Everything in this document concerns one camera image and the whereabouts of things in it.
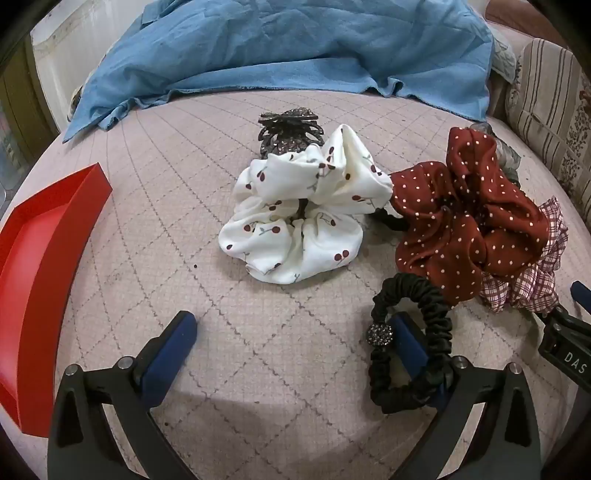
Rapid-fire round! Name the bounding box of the blue cloth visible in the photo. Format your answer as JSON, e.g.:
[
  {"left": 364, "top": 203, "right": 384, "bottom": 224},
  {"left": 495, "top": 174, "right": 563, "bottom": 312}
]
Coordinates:
[{"left": 62, "top": 0, "right": 495, "bottom": 144}]

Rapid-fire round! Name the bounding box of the striped cushion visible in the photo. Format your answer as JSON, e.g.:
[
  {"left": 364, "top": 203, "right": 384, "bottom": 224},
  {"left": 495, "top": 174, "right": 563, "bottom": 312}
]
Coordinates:
[{"left": 505, "top": 38, "right": 591, "bottom": 227}]

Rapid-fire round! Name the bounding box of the grey sheer scrunchie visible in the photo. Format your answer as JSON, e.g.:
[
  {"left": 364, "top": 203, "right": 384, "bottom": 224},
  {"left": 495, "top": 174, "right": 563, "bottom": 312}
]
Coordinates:
[{"left": 468, "top": 121, "right": 522, "bottom": 190}]

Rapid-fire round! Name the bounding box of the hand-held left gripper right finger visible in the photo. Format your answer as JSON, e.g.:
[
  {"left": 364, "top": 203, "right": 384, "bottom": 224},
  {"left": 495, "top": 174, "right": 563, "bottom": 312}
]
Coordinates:
[{"left": 390, "top": 311, "right": 541, "bottom": 480}]

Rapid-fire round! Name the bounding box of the dark rhinestone hair claw clip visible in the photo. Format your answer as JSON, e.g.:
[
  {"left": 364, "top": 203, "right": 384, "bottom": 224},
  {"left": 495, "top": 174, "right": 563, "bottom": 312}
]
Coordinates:
[{"left": 257, "top": 108, "right": 325, "bottom": 160}]

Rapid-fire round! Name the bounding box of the dark red polka dot scrunchie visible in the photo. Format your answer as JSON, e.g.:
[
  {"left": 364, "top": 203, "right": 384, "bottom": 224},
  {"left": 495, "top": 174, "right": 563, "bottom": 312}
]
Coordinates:
[{"left": 390, "top": 127, "right": 550, "bottom": 308}]

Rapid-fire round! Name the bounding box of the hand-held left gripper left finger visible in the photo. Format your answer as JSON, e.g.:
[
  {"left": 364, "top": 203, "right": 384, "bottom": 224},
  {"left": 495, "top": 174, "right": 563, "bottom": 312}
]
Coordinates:
[{"left": 47, "top": 311, "right": 198, "bottom": 480}]

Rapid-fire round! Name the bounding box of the grey patterned cloth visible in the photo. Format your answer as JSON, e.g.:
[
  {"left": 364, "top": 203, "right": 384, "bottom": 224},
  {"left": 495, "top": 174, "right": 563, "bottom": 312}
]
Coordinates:
[{"left": 490, "top": 39, "right": 518, "bottom": 85}]

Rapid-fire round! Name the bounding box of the pink pillow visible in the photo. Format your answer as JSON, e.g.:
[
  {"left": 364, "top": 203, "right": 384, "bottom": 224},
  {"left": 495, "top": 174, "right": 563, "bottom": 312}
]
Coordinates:
[{"left": 485, "top": 0, "right": 566, "bottom": 47}]

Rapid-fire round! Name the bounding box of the red tray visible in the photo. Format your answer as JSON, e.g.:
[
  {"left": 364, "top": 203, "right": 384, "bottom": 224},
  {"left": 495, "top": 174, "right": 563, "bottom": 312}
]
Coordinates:
[{"left": 0, "top": 161, "right": 114, "bottom": 437}]

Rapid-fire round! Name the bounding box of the white cherry print scrunchie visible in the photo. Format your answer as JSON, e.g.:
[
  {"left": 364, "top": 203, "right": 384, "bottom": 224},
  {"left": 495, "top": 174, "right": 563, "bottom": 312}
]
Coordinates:
[{"left": 218, "top": 124, "right": 395, "bottom": 284}]

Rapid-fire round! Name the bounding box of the red plaid scrunchie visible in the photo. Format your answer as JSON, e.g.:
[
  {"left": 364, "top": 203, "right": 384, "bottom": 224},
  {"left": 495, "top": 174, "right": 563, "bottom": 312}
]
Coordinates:
[{"left": 478, "top": 196, "right": 570, "bottom": 313}]

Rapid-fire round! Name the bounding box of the black beaded hair tie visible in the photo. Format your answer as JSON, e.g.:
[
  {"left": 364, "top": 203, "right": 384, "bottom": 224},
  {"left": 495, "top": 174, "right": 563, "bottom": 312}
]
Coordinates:
[{"left": 369, "top": 272, "right": 455, "bottom": 415}]

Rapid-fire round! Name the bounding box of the pink quilted bed cover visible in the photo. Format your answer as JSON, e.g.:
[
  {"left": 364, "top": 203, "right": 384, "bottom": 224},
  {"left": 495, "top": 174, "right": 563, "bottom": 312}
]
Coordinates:
[{"left": 9, "top": 88, "right": 591, "bottom": 480}]

